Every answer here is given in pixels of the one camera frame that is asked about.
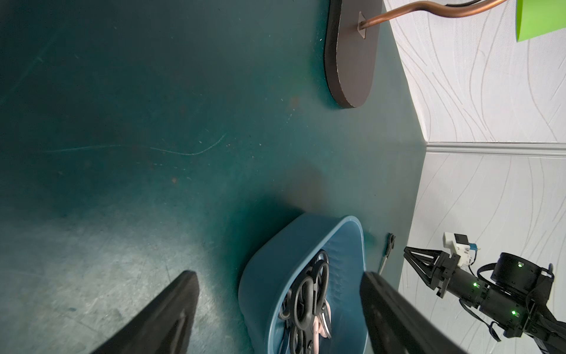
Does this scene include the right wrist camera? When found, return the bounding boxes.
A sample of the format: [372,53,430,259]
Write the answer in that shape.
[443,232,478,267]

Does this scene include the blue plastic storage box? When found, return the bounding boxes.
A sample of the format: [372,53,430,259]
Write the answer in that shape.
[238,213,368,353]

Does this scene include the black scissors thin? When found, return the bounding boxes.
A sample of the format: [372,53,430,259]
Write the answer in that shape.
[279,324,315,354]

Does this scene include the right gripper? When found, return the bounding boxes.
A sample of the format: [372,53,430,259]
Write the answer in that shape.
[404,246,489,308]

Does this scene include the black scissors large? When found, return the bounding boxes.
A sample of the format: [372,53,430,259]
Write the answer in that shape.
[291,259,330,331]

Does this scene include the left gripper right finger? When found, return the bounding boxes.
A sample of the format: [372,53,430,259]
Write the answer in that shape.
[360,271,464,354]

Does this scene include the copper cup holder stand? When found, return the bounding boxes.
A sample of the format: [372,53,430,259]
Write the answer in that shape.
[324,0,502,109]

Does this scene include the green table mat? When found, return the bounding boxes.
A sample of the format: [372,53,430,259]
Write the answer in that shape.
[1,1,425,353]

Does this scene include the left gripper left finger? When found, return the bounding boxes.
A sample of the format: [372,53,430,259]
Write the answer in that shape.
[94,271,200,353]

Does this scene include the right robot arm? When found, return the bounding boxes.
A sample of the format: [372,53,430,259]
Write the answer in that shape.
[404,246,565,353]

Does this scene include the green plastic goblet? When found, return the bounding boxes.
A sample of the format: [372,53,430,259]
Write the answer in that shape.
[516,0,566,42]

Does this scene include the small black scissors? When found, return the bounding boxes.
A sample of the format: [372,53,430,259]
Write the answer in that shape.
[378,233,396,275]

